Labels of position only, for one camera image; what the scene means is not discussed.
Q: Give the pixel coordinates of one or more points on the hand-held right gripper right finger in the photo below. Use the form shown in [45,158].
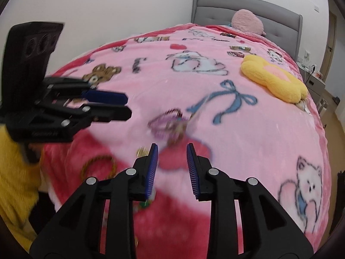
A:
[193,170]

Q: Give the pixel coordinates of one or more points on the wooden door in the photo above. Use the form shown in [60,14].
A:
[330,45]

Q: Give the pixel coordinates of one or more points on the grey nightstand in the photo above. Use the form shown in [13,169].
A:
[314,86]

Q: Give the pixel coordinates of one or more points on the small gold jewelry piece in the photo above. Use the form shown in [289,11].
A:
[141,152]

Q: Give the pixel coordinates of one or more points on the pink plush pillow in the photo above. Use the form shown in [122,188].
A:
[248,21]

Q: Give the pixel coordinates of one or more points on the yellow flower cushion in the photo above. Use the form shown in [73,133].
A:
[260,72]

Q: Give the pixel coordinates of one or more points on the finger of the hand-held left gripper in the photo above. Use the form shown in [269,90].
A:
[113,114]
[107,96]

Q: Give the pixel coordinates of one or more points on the pink printed blanket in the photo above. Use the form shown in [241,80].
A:
[242,132]

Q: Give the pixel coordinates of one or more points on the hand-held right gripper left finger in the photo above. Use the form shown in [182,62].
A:
[151,168]

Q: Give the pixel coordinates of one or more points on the grey upholstered headboard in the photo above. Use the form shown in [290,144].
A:
[215,8]

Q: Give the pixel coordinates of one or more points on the person's left forearm yellow sleeve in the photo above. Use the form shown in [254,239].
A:
[16,194]

